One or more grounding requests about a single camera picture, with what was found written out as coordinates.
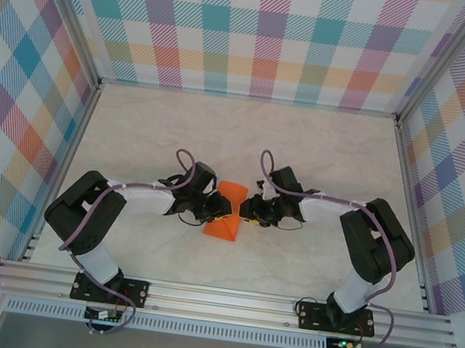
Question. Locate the orange paper sheet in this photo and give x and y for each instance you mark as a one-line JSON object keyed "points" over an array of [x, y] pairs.
{"points": [[230, 193]]}

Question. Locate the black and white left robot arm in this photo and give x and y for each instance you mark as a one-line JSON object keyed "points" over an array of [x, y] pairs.
{"points": [[78, 221]]}

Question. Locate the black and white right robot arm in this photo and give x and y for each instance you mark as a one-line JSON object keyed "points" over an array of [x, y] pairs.
{"points": [[374, 246]]}

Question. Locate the circuit board with white connector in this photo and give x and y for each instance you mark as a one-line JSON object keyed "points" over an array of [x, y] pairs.
{"points": [[102, 315]]}

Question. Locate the circuit board with green light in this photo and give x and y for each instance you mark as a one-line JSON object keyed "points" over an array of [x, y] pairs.
{"points": [[345, 345]]}

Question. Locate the aluminium mounting rail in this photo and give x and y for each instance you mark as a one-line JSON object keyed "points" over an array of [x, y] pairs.
{"points": [[218, 304]]}

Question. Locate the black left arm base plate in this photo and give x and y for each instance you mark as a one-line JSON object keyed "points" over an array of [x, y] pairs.
{"points": [[138, 292]]}

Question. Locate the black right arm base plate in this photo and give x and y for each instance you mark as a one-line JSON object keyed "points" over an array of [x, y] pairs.
{"points": [[307, 316]]}

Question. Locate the aluminium frame bar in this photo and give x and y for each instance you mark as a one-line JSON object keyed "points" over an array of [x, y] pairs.
{"points": [[247, 97]]}

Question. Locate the aluminium side rail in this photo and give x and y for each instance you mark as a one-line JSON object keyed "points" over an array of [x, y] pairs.
{"points": [[412, 216], [61, 171]]}

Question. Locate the aluminium frame post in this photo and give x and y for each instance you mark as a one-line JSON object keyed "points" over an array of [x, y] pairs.
{"points": [[441, 60], [71, 13]]}

